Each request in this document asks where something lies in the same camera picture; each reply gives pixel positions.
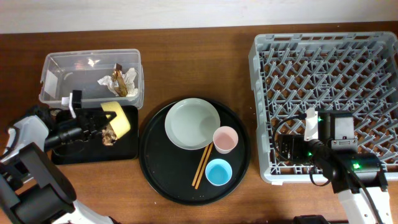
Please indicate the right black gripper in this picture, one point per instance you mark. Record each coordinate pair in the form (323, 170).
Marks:
(296, 141)

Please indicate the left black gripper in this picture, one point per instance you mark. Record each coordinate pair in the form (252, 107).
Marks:
(91, 127)

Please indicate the food scraps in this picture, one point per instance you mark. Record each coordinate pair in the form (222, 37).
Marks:
(109, 137)

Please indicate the yellow bowl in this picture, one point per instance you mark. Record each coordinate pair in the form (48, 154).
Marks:
(120, 124)

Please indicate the gold foil wrapper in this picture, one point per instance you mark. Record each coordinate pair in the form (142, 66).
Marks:
(120, 86)

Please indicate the white tissue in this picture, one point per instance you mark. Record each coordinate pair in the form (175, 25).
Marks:
(111, 82)

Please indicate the pink cup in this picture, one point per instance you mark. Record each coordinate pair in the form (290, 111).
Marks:
(225, 139)

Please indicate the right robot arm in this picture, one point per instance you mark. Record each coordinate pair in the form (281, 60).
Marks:
(357, 179)

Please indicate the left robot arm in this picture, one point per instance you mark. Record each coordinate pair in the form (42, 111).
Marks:
(33, 189)

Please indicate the clear plastic waste bin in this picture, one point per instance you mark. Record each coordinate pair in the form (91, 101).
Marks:
(64, 72)

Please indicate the grey dishwasher rack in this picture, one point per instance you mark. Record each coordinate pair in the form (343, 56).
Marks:
(348, 71)

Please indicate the black rectangular tray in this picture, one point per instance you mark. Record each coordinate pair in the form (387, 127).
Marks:
(95, 151)

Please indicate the black object bottom edge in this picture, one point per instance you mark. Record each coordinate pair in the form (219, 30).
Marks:
(310, 219)

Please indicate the blue cup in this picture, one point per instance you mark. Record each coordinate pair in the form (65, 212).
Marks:
(218, 172)

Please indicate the right wooden chopstick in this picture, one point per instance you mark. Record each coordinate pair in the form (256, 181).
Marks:
(203, 167)

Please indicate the wooden chopstick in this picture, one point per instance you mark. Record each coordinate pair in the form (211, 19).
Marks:
(200, 165)
(203, 167)

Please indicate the round black serving tray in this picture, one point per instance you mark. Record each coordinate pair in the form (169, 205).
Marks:
(170, 170)

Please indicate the grey round plate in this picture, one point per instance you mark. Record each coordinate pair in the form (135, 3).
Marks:
(191, 123)

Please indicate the left wooden chopstick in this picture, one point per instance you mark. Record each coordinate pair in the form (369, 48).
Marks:
(200, 165)

